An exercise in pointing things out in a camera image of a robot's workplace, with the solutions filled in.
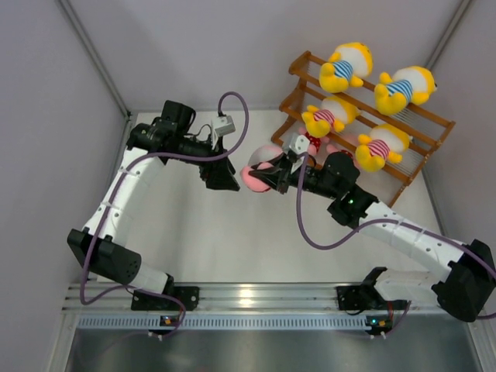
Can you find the yellow plush red stripes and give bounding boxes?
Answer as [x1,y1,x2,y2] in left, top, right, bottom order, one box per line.
[301,95,361,138]
[355,123,412,172]

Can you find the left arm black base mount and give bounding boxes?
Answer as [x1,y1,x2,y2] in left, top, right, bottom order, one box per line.
[130,284,201,312]

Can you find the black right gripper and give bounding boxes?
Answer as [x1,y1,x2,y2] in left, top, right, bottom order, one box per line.
[250,152,339,200]

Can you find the yellow plush blue stripes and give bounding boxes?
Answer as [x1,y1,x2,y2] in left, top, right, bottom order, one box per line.
[319,42,374,94]
[374,66,437,116]

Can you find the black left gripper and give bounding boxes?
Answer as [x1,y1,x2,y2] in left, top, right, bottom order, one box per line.
[169,133,239,191]

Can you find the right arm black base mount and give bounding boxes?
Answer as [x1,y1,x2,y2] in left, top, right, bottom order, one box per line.
[336,267,408,315]

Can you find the brown wooden shelf rack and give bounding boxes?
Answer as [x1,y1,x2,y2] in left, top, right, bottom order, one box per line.
[271,51,456,206]

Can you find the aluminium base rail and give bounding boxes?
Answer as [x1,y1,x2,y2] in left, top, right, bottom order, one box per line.
[61,281,484,312]

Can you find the grey slotted cable duct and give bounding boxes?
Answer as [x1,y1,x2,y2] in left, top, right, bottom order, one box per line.
[75,314,470,330]

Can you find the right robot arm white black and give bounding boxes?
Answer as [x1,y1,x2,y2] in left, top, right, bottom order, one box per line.
[241,152,495,322]

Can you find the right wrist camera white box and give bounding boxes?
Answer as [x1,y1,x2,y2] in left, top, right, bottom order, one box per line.
[282,133,310,155]

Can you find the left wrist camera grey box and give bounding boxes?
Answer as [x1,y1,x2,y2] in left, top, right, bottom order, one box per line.
[211,115,236,137]

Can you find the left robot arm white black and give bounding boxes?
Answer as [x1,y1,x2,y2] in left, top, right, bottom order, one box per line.
[67,101,240,310]

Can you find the pink plush red dotted dress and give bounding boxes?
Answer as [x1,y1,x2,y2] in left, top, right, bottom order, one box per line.
[298,126,330,156]

